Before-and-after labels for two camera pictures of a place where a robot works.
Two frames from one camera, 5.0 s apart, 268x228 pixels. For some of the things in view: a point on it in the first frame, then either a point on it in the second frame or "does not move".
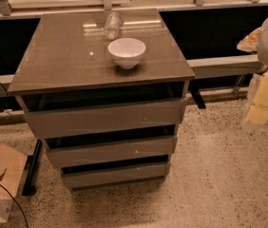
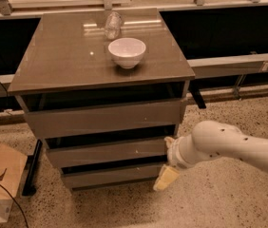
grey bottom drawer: (116, 173) does not move
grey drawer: (66, 155) does not move
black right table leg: (195, 85) does not move
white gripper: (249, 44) -> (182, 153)
